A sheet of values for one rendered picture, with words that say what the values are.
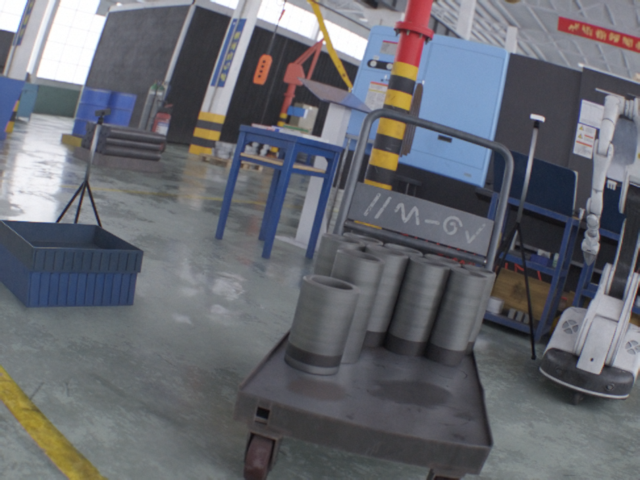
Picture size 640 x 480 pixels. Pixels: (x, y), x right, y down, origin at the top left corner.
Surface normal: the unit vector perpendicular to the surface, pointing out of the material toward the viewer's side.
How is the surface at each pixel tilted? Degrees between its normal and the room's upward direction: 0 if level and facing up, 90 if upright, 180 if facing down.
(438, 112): 86
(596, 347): 90
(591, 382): 89
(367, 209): 82
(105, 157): 90
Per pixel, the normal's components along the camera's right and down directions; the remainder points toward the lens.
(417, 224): -0.11, -0.04
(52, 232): 0.80, 0.27
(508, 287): -0.55, -0.03
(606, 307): 0.02, -0.89
